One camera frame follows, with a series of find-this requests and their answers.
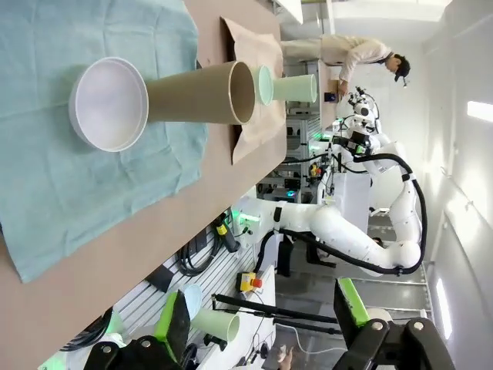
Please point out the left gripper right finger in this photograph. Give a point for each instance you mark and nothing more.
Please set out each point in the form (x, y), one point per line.
(348, 308)

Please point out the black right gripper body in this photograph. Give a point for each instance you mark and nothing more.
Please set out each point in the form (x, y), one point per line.
(359, 142)

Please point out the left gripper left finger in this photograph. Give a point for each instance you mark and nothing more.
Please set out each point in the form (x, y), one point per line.
(175, 323)

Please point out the light green tall cup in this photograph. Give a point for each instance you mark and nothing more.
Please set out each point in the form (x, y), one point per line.
(292, 88)

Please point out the beige cloth mat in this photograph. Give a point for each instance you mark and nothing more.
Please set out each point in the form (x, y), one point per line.
(265, 127)

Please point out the light green bowl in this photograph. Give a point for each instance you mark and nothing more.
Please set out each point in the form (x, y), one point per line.
(265, 85)

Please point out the teal cloth mat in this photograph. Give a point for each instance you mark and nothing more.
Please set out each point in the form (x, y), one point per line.
(77, 192)

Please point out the brown tall cup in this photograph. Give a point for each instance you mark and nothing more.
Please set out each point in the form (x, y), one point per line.
(185, 98)

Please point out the white bowl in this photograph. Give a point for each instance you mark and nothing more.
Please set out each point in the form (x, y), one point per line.
(108, 104)

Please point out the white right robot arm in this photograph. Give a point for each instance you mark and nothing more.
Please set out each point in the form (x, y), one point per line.
(346, 239)

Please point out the spare pale blue bowl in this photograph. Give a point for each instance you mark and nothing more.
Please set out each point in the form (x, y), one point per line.
(194, 300)

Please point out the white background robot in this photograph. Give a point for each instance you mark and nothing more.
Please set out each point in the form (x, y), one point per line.
(364, 109)

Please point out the spare light green cup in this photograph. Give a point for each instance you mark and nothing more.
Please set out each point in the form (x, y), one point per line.
(215, 323)

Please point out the yellow emergency stop box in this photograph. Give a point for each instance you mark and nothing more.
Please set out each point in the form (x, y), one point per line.
(246, 280)

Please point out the person in beige shirt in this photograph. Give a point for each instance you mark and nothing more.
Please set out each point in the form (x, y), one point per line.
(346, 50)

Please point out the black handheld scanner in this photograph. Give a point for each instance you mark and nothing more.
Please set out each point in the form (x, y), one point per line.
(231, 241)

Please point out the black camera stand rod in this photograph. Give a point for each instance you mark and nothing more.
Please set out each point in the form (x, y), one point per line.
(269, 309)

